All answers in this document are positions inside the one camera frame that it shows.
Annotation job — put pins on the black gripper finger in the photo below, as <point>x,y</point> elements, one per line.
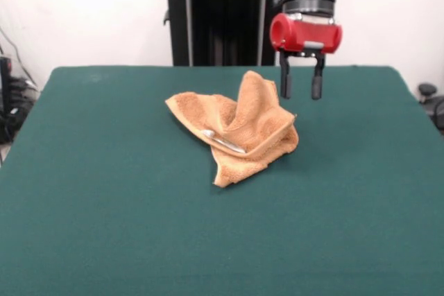
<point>286,84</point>
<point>316,86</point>

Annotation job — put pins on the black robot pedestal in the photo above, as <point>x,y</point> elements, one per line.
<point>225,32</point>

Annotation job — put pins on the black bag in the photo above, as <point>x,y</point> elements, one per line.
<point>10,122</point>

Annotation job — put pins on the black office chair base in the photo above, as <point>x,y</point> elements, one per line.
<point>433,102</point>

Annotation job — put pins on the orange terry towel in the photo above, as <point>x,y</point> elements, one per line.
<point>249,115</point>

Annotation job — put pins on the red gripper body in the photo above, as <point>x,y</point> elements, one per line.
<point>305,36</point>

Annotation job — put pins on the black electronics box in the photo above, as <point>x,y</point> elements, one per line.
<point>5,81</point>

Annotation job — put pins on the dark green table cloth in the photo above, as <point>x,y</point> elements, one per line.
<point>104,206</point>

